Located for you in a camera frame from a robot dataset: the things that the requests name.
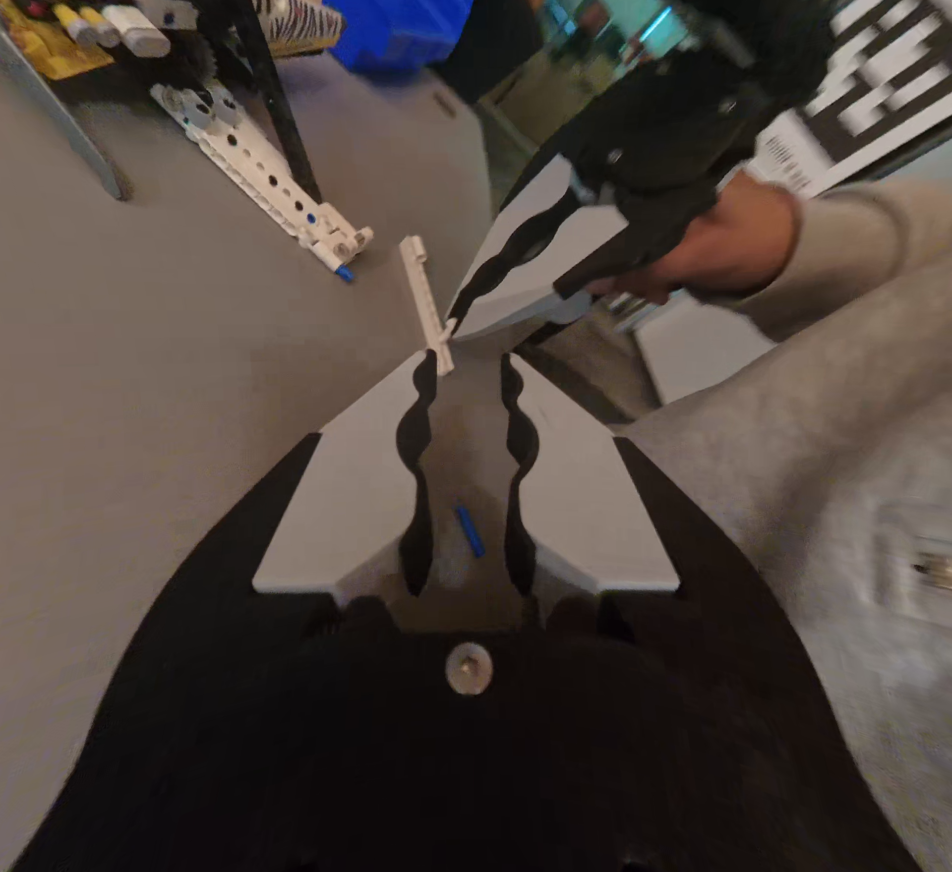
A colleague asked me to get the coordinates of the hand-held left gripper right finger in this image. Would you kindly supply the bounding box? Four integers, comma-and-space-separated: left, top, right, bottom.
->
500, 351, 681, 616

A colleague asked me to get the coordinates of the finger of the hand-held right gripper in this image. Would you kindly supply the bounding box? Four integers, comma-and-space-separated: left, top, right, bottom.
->
445, 154, 581, 326
450, 203, 633, 344

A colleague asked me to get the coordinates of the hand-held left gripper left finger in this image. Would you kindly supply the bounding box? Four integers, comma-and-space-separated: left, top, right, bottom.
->
251, 348, 440, 607

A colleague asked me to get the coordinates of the long white lego beam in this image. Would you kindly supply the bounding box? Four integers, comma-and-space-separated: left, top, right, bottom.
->
399, 234, 456, 376

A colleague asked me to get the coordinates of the person's right forearm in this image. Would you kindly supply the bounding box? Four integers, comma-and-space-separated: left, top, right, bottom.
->
732, 176, 952, 344

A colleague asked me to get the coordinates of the blue lego pin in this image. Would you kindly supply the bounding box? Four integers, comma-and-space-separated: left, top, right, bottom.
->
455, 505, 486, 559

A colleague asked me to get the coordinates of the white zebra lego helicopter model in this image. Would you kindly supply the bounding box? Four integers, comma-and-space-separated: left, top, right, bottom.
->
0, 0, 375, 284

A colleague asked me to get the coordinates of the person's right hand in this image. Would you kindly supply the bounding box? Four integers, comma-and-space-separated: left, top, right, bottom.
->
584, 169, 804, 306

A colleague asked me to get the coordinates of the black flat panel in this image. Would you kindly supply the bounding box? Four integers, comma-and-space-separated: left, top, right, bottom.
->
445, 0, 545, 103

